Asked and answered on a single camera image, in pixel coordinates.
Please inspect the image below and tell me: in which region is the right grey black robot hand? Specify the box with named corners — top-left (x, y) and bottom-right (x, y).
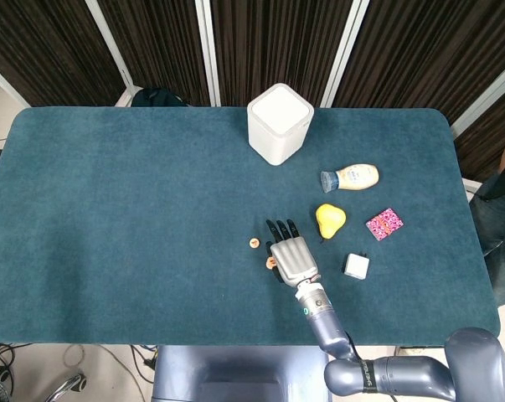
top-left (264, 216), bottom-right (322, 289)

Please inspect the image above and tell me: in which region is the yellow pear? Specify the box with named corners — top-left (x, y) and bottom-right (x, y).
top-left (315, 203), bottom-right (347, 244)

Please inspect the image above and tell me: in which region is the white charger adapter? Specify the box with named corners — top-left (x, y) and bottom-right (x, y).
top-left (343, 251), bottom-right (371, 281)

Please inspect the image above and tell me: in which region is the pink patterned card box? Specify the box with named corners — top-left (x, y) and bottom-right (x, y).
top-left (365, 207), bottom-right (405, 243)

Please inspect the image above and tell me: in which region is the cream mayonnaise squeeze bottle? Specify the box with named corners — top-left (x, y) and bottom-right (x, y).
top-left (320, 163), bottom-right (380, 194)

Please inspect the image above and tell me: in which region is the blue-grey robot torso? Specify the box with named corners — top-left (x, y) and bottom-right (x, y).
top-left (151, 345), bottom-right (332, 402)

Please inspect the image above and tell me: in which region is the white square trash bin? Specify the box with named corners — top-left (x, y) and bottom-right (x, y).
top-left (246, 83), bottom-right (314, 167)

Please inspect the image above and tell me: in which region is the teal table cloth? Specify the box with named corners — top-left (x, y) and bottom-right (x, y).
top-left (0, 106), bottom-right (501, 348)

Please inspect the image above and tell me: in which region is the black bag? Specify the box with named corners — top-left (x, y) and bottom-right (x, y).
top-left (130, 86), bottom-right (191, 108)

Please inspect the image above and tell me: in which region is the dark brown slatted panel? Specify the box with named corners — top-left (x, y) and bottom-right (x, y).
top-left (453, 90), bottom-right (505, 183)
top-left (0, 0), bottom-right (126, 108)
top-left (333, 0), bottom-right (505, 126)
top-left (209, 0), bottom-right (354, 108)
top-left (96, 0), bottom-right (214, 106)

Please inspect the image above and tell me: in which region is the chrome chair leg with caster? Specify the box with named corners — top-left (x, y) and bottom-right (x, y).
top-left (46, 371), bottom-right (88, 402)

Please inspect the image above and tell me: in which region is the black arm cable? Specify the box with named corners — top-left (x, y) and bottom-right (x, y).
top-left (346, 332), bottom-right (362, 361)

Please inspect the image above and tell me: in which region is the black velcro strap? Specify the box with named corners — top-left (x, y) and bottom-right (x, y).
top-left (362, 358), bottom-right (375, 394)

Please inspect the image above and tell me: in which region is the black floor plug cable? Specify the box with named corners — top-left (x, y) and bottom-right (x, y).
top-left (130, 343), bottom-right (159, 380)

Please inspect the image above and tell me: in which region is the white metal frame base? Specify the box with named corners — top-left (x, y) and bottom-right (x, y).
top-left (462, 178), bottom-right (487, 198)

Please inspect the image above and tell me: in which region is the white partition frame post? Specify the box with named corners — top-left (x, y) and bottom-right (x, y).
top-left (0, 56), bottom-right (31, 109)
top-left (84, 0), bottom-right (139, 108)
top-left (447, 54), bottom-right (505, 142)
top-left (320, 0), bottom-right (371, 108)
top-left (194, 0), bottom-right (222, 107)

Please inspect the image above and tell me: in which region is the black floor cable tangle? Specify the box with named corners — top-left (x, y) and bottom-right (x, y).
top-left (0, 342), bottom-right (35, 402)

